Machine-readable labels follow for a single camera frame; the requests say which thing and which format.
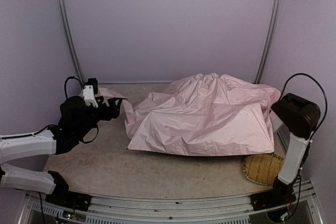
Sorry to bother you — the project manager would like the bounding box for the pink and black folding umbrella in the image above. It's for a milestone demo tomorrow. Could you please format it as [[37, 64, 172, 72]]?
[[98, 73, 283, 158]]

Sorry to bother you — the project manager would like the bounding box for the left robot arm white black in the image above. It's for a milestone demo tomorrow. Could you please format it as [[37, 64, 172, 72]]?
[[1, 96, 123, 196]]

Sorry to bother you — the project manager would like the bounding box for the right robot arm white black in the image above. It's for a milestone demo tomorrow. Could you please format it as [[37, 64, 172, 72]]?
[[271, 93, 321, 198]]

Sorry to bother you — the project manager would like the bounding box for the woven bamboo tray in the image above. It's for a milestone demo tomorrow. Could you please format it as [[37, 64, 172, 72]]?
[[243, 153, 284, 186]]

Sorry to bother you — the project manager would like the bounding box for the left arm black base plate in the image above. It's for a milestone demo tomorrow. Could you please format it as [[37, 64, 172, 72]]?
[[45, 191, 92, 212]]

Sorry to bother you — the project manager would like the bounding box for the left aluminium corner post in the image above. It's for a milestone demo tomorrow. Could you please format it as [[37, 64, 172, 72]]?
[[57, 0, 85, 84]]

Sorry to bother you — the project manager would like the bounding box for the aluminium corner post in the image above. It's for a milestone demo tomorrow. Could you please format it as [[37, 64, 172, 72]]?
[[254, 0, 281, 84], [57, 0, 85, 84]]

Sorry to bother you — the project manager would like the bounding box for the aluminium front rail frame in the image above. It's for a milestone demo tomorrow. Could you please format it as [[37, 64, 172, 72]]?
[[18, 179, 323, 224]]

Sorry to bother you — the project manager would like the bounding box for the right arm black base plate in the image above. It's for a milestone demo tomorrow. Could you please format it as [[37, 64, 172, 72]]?
[[250, 191, 296, 211]]

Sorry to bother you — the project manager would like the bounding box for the right aluminium corner post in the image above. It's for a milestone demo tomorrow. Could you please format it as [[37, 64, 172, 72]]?
[[254, 0, 281, 84]]

